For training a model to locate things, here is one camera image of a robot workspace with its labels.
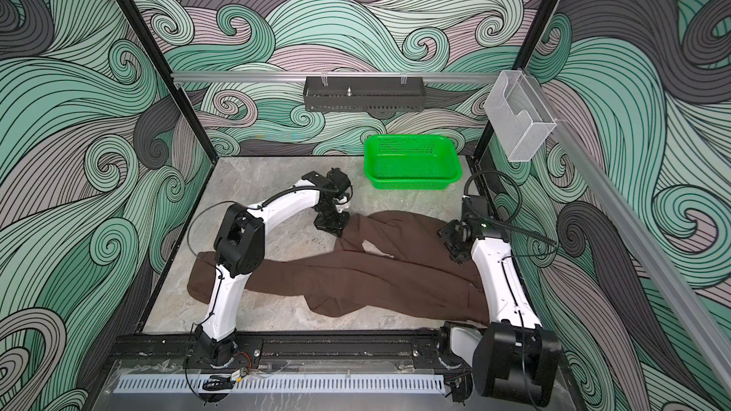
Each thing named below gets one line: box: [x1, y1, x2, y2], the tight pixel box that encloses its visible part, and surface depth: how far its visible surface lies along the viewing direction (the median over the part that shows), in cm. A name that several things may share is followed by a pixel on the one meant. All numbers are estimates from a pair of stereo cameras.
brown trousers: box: [187, 210, 493, 325], surface depth 85 cm
